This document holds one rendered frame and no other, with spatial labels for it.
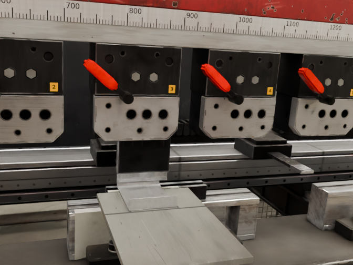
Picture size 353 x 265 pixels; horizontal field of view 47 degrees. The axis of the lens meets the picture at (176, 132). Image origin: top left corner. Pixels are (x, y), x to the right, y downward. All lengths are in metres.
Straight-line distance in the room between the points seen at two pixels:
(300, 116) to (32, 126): 0.51
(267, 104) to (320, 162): 0.51
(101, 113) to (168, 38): 0.17
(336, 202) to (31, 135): 0.68
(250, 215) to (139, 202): 0.29
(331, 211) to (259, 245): 0.21
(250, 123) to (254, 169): 0.38
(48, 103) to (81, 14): 0.15
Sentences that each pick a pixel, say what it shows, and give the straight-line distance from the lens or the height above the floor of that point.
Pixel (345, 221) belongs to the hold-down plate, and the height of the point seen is 0.90.
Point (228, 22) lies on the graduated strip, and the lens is 0.75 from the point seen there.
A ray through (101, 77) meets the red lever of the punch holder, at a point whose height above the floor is 1.22.
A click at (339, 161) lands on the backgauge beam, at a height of 0.95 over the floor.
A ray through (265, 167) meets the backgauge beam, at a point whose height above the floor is 0.94.
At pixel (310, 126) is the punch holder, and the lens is 0.88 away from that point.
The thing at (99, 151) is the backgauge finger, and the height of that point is 1.02.
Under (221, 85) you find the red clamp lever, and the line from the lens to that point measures 0.71.
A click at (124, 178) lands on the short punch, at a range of 0.78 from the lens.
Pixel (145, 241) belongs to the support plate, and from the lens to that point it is 0.61.
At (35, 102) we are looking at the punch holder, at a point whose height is 1.17.
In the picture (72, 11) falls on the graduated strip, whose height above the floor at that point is 1.32.
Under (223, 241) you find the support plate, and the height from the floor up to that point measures 1.00.
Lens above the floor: 1.30
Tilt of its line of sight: 14 degrees down
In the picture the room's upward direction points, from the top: 4 degrees clockwise
